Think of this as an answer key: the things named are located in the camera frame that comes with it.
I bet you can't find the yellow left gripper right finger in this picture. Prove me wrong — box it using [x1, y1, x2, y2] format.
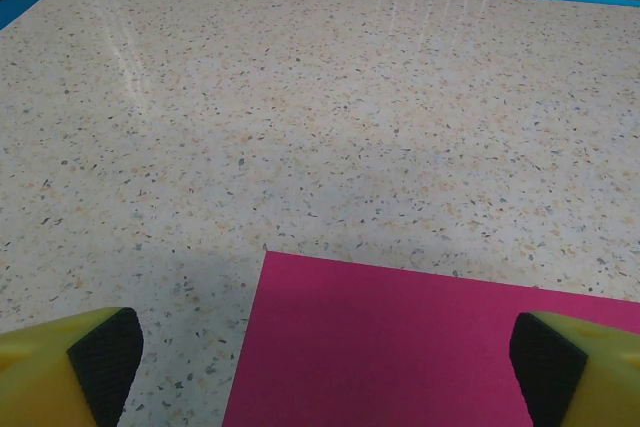
[508, 310, 640, 427]

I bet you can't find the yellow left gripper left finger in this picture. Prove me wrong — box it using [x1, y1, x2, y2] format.
[0, 306, 145, 427]

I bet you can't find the pink square paper sheet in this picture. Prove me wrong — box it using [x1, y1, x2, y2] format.
[220, 250, 640, 427]

